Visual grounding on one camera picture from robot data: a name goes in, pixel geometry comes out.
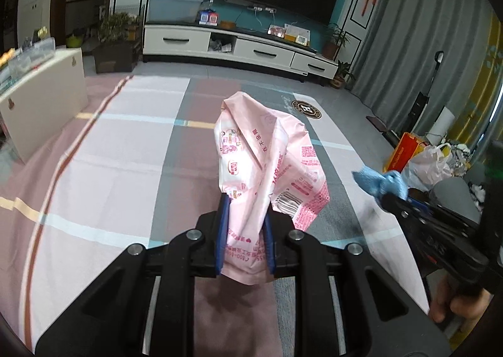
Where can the red paper shopping bag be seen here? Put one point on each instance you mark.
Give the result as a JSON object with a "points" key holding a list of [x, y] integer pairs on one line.
{"points": [[408, 146]]}

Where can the white plastic shopping bag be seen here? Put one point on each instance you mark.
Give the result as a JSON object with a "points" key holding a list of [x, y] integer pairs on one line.
{"points": [[426, 169]]}

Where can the white TV cabinet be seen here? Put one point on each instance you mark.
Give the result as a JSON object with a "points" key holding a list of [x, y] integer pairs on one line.
{"points": [[212, 43]]}

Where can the blue knotted cloth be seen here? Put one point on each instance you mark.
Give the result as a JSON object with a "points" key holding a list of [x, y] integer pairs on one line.
{"points": [[378, 185]]}

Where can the potted plant near curtain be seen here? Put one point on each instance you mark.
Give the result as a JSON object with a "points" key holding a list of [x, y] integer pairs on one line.
{"points": [[342, 76]]}

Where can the person's right hand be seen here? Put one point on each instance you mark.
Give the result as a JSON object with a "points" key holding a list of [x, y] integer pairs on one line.
{"points": [[448, 298]]}

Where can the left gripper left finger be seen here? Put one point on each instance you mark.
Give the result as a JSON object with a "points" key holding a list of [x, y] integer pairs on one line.
{"points": [[143, 298]]}

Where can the large potted plant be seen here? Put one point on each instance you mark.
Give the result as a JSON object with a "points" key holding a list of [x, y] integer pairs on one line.
{"points": [[120, 43]]}

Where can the pink plastic wrapper bag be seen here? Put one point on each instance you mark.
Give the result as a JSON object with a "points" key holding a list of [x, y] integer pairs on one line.
{"points": [[266, 161]]}

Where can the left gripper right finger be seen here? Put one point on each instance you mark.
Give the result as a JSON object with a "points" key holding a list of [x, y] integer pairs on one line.
{"points": [[346, 304]]}

